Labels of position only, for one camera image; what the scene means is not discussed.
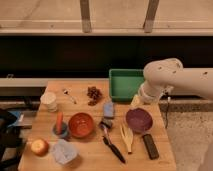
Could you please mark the purple bowl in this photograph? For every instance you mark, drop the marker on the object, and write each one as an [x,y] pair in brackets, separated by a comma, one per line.
[139,120]

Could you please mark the yellow wooden fork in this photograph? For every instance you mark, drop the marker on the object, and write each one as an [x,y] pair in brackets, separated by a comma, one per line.
[127,136]

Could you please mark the brown grape bunch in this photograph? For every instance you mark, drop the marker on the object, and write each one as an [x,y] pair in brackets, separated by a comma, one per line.
[94,94]

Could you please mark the small blue cup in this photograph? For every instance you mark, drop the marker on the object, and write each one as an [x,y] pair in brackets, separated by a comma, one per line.
[64,131]

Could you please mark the white paper cup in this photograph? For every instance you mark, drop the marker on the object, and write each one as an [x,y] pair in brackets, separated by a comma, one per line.
[49,100]

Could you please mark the blue sponge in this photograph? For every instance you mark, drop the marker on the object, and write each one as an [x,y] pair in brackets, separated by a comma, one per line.
[108,110]

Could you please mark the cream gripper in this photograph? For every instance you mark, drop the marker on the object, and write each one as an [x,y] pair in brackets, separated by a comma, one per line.
[136,102]

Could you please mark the red yellow apple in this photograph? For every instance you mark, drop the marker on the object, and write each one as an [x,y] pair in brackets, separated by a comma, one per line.
[39,147]

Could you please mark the clear plastic cup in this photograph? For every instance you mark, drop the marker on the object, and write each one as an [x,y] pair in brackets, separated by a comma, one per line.
[63,151]

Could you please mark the black rectangular block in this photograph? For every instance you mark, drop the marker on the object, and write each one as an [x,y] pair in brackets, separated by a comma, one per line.
[150,147]

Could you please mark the metal spoon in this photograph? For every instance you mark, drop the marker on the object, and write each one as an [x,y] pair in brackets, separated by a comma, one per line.
[66,92]

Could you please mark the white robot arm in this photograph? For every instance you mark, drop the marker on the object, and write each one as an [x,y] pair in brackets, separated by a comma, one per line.
[163,76]

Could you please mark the black chair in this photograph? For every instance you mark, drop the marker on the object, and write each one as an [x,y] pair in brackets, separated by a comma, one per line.
[9,138]

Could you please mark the orange bowl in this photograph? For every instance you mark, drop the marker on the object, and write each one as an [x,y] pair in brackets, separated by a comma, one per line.
[81,125]

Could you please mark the green plastic bin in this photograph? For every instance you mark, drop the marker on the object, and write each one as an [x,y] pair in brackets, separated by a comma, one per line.
[124,83]

